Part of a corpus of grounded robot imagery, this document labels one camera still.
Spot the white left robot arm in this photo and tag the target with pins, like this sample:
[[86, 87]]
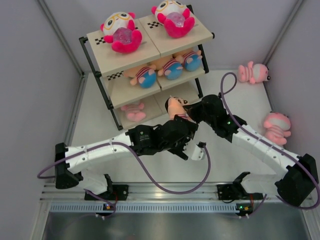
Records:
[[74, 163]]

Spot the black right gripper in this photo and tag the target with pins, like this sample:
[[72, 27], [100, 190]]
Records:
[[193, 110]]

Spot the white pink panda plush glasses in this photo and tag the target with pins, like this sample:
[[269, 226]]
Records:
[[120, 31]]

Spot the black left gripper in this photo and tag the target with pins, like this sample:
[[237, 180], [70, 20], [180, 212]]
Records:
[[179, 150]]

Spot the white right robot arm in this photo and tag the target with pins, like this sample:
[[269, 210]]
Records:
[[295, 176]]

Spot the beige three-tier shelf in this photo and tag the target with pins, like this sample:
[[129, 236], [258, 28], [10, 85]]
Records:
[[139, 62]]

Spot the pink striped plush right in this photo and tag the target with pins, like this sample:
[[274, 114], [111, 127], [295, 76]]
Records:
[[277, 127]]

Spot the white panda toy on shelf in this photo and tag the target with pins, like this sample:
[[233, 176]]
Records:
[[175, 17]]

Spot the peach doll on middle shelf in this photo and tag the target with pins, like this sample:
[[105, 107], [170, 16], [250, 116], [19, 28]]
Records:
[[189, 58]]

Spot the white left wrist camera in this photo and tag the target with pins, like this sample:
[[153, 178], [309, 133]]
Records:
[[195, 151]]

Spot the white slotted cable duct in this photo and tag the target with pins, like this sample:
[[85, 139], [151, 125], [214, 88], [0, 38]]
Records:
[[139, 207]]

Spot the peach doll blue pants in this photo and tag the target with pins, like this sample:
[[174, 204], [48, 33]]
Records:
[[168, 67], [145, 75], [175, 107]]

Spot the pink striped plush bottom shelf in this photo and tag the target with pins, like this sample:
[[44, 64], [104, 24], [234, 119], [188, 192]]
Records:
[[134, 111]]

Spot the aluminium frame post left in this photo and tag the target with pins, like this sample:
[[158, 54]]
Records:
[[59, 34]]

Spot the pink plush far corner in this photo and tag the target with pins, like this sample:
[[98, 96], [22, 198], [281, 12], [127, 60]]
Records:
[[253, 73]]

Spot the aluminium frame post right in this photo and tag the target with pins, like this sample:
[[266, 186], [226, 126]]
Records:
[[283, 30]]

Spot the aluminium frame post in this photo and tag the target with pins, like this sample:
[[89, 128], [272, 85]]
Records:
[[283, 30], [59, 34]]

